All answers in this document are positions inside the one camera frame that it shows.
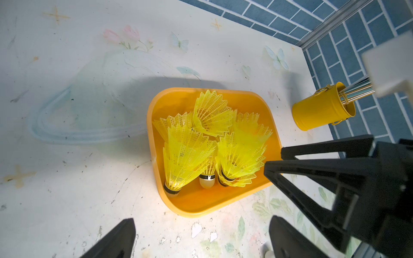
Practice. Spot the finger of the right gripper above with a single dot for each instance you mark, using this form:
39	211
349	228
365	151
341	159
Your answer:
335	196
353	147

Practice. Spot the bundle of pencils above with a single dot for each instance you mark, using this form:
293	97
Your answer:
360	89

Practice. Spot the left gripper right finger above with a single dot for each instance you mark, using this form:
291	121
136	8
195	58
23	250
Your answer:
288	242

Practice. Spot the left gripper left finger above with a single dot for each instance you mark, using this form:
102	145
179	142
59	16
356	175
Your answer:
118	243

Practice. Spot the yellow plastic storage box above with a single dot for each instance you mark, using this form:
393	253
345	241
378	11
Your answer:
194	201

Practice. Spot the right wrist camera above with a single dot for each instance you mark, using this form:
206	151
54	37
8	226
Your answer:
389	66

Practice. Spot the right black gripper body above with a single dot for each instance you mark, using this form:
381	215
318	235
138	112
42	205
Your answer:
382	215

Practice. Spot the yellow shuttlecock small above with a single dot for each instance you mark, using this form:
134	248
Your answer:
240	155

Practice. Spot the yellow pen cup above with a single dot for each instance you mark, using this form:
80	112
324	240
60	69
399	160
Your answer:
322	108

